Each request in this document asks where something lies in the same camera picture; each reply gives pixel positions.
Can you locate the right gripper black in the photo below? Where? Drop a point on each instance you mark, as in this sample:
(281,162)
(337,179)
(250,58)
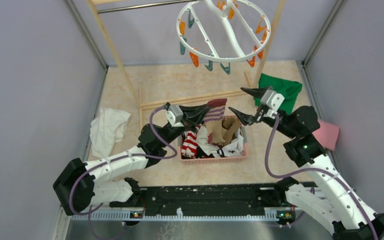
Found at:
(246,119)

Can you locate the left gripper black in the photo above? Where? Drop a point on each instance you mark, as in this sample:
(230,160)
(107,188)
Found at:
(195,114)

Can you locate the beige purple striped sock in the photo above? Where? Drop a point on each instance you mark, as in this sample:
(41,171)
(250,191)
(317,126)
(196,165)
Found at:
(213,120)

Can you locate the white round clip hanger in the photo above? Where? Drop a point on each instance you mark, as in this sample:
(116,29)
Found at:
(225,11)

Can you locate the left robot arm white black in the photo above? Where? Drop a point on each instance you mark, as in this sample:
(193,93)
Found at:
(84,186)

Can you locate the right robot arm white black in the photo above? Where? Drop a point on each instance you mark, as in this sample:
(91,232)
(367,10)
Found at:
(316,187)

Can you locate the orange clip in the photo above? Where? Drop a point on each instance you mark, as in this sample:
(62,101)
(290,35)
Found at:
(195,59)
(251,62)

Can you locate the red white striped sock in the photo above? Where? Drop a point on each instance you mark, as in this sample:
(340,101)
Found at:
(189,145)

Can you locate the green cloth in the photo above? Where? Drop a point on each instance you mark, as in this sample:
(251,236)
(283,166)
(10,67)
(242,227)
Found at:
(289,89)

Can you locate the white black sock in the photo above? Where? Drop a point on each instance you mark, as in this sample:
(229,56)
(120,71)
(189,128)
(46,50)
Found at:
(205,149)

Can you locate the pink plastic basket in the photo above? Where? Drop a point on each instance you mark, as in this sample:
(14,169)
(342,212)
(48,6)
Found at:
(187,160)

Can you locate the pink cloth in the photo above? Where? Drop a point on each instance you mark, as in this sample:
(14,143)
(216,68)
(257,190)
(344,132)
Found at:
(327,134)

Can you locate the white cloth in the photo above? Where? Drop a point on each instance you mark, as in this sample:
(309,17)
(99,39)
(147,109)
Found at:
(106,130)

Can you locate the metal rack rod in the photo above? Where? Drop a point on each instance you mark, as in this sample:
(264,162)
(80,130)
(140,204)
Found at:
(142,6)

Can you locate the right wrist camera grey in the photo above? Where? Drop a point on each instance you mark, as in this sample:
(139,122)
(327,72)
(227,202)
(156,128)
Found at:
(270,103)

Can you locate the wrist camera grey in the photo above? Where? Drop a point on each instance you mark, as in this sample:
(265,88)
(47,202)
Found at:
(174,115)
(270,103)

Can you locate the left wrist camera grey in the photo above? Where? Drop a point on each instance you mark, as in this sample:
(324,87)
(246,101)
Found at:
(174,115)

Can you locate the wooden drying rack frame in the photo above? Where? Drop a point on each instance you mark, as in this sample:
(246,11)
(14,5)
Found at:
(137,94)

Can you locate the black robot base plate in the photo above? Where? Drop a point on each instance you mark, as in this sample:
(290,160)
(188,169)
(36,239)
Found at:
(222,200)

